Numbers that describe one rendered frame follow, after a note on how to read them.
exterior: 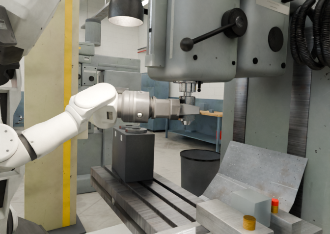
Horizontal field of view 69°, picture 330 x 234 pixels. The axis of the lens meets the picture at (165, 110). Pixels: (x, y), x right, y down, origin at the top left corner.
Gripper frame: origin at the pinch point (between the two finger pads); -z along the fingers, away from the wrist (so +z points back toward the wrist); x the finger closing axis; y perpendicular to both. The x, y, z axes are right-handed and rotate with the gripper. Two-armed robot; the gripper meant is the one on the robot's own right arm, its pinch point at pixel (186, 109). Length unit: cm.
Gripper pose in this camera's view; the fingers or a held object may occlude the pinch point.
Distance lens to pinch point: 69.5
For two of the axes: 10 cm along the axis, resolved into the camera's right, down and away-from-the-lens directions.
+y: -0.5, 10.0, 0.6
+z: -9.9, -0.4, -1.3
